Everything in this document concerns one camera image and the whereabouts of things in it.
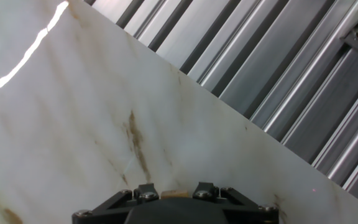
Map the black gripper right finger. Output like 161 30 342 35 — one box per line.
193 182 280 224

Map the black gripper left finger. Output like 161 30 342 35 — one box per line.
71 182 160 224

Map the wooden jenga block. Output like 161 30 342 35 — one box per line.
160 189 188 200

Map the white marble pattern sheet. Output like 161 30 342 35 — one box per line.
0 0 358 224

